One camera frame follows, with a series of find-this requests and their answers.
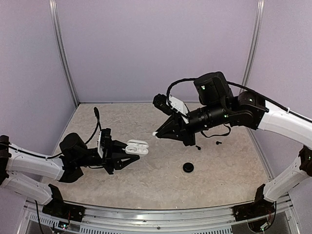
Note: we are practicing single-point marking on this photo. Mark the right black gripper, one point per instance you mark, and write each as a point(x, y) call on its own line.
point(177, 124)

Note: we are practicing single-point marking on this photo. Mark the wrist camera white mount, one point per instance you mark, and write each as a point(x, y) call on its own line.
point(171, 105)
point(103, 141)

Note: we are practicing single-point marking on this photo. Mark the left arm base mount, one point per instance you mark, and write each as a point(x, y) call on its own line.
point(64, 210)

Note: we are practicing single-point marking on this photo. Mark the left aluminium frame post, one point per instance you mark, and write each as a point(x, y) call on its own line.
point(62, 53)

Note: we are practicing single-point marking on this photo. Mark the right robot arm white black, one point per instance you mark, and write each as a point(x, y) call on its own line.
point(249, 109)

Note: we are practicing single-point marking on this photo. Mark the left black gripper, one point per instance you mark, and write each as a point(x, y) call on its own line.
point(112, 155)

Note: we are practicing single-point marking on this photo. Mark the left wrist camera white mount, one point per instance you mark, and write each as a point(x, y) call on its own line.
point(103, 141)

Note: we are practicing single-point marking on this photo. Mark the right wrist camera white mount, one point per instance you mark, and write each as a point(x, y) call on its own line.
point(171, 105)

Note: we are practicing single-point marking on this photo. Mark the front aluminium rail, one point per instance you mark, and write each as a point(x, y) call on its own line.
point(212, 220)

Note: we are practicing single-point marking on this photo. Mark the black round disc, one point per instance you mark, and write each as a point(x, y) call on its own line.
point(188, 167)

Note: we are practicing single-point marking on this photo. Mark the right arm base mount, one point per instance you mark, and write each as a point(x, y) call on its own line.
point(250, 211)

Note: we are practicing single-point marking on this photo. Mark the white earbud charging case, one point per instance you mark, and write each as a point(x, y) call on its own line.
point(137, 147)

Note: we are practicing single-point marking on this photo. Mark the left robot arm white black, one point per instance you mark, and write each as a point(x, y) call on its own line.
point(16, 163)

